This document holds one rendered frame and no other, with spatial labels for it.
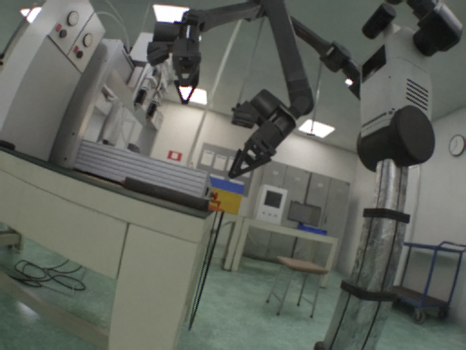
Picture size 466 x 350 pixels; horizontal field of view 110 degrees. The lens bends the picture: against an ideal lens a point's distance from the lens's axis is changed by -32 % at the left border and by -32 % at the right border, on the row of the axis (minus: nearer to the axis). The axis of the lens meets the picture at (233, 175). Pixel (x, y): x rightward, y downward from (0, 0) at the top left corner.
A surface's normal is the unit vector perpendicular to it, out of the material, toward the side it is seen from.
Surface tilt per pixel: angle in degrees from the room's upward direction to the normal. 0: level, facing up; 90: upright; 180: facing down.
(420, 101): 100
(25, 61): 90
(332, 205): 90
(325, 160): 90
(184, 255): 90
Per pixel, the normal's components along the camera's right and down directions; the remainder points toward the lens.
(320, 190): 0.07, -0.14
